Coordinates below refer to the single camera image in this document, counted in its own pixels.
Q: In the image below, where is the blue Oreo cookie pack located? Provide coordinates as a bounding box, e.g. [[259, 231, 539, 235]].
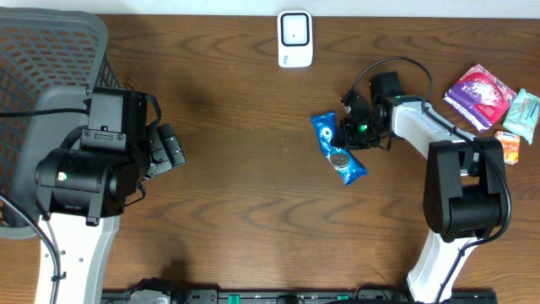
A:
[[310, 111, 368, 187]]

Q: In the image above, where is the pink purple liners pack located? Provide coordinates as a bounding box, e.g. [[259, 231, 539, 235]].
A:
[[443, 64, 516, 133]]

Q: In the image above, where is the small orange box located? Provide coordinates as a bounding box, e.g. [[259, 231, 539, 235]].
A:
[[494, 131, 521, 165]]

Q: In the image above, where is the green tissue wipes pack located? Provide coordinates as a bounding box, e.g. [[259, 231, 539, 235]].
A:
[[503, 89, 539, 144]]

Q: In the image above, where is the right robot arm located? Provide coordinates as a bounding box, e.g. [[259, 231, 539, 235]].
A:
[[332, 72, 511, 303]]

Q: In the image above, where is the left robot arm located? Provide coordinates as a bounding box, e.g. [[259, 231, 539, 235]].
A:
[[35, 124, 186, 303]]

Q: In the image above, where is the white barcode scanner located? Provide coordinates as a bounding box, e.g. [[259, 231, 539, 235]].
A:
[[277, 10, 314, 68]]

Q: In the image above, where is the grey plastic mesh basket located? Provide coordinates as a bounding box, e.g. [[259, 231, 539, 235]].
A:
[[0, 7, 123, 241]]

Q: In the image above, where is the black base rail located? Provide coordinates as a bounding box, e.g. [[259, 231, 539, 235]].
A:
[[100, 288, 500, 304]]

